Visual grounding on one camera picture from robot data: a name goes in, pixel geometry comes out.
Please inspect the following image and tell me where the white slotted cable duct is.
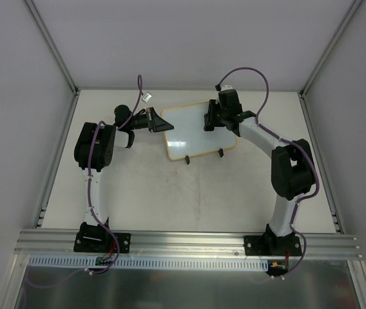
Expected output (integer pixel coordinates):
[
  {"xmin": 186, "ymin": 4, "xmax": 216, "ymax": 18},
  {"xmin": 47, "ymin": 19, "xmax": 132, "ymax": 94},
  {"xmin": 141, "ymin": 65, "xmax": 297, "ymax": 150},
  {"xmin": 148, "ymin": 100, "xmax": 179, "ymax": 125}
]
[{"xmin": 28, "ymin": 254, "xmax": 269, "ymax": 272}]

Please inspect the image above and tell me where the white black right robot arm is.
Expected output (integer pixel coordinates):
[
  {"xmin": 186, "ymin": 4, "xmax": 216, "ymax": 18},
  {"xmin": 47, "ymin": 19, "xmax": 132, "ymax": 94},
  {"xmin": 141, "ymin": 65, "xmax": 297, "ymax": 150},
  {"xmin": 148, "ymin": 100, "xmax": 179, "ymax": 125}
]
[{"xmin": 204, "ymin": 87, "xmax": 318, "ymax": 256}]

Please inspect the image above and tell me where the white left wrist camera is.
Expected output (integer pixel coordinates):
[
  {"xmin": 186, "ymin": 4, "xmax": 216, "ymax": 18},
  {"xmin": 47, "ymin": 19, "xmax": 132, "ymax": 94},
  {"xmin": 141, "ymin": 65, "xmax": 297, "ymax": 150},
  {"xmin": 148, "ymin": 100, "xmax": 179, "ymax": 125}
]
[{"xmin": 141, "ymin": 92, "xmax": 152, "ymax": 103}]

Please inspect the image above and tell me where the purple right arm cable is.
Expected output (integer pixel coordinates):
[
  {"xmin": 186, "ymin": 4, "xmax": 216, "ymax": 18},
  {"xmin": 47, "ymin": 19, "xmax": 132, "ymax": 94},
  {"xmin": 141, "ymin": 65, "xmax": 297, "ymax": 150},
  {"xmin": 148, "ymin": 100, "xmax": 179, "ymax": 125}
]
[{"xmin": 214, "ymin": 66, "xmax": 320, "ymax": 283}]

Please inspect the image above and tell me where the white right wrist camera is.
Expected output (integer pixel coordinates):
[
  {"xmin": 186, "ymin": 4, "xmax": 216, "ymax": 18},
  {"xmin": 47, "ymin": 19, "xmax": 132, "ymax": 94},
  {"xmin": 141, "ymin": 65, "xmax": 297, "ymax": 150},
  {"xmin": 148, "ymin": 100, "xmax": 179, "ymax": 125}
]
[{"xmin": 215, "ymin": 84, "xmax": 233, "ymax": 92}]

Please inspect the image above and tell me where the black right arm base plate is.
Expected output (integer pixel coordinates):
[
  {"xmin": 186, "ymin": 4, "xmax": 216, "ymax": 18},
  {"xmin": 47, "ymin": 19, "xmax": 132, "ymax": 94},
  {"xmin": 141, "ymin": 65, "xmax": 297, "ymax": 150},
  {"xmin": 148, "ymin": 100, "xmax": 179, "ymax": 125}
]
[{"xmin": 244, "ymin": 234, "xmax": 302, "ymax": 257}]

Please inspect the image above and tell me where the yellow framed whiteboard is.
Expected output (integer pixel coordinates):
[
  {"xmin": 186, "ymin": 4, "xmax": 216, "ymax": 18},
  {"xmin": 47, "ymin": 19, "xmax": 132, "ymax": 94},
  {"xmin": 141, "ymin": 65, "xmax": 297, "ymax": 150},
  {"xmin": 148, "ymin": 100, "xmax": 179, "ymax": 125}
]
[{"xmin": 161, "ymin": 102, "xmax": 237, "ymax": 161}]

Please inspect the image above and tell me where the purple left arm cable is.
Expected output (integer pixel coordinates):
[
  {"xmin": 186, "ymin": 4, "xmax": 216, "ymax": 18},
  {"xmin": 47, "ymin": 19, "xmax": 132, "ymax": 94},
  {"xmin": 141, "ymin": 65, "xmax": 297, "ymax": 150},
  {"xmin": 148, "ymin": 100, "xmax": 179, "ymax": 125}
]
[{"xmin": 24, "ymin": 73, "xmax": 145, "ymax": 288}]

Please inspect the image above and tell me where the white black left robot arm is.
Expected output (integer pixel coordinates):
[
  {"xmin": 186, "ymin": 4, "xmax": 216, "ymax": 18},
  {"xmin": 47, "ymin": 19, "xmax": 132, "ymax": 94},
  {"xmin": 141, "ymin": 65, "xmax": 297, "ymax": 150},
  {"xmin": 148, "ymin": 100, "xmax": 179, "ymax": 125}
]
[{"xmin": 73, "ymin": 105, "xmax": 174, "ymax": 259}]

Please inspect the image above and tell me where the aluminium mounting rail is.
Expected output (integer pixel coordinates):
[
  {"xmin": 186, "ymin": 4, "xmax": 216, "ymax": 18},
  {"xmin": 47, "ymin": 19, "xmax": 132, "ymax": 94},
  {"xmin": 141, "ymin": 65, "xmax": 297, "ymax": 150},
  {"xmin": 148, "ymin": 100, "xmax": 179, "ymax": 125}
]
[{"xmin": 14, "ymin": 229, "xmax": 363, "ymax": 260}]

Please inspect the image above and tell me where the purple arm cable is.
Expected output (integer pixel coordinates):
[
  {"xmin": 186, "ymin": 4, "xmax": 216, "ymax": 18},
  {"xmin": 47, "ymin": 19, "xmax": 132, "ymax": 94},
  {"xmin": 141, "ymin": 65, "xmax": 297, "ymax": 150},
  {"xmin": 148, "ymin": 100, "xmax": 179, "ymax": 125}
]
[
  {"xmin": 24, "ymin": 73, "xmax": 145, "ymax": 288},
  {"xmin": 214, "ymin": 66, "xmax": 320, "ymax": 283}
]

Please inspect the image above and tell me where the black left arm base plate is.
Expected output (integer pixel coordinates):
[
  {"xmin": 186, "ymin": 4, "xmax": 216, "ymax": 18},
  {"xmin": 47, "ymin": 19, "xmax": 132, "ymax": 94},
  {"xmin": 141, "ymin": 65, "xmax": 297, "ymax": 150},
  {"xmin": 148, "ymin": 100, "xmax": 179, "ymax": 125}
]
[{"xmin": 73, "ymin": 230, "xmax": 131, "ymax": 254}]

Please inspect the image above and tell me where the black whiteboard stand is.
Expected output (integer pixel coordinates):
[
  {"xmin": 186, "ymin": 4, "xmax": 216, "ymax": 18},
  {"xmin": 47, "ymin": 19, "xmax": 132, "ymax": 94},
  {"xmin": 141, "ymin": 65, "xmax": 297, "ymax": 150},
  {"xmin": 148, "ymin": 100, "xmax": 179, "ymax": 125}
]
[{"xmin": 184, "ymin": 148, "xmax": 224, "ymax": 165}]

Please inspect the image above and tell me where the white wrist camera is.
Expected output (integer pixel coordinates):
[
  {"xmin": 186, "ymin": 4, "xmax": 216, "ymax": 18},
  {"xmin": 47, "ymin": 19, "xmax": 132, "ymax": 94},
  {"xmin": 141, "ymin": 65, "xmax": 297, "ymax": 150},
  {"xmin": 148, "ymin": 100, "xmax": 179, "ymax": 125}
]
[
  {"xmin": 215, "ymin": 84, "xmax": 233, "ymax": 92},
  {"xmin": 141, "ymin": 92, "xmax": 152, "ymax": 103}
]

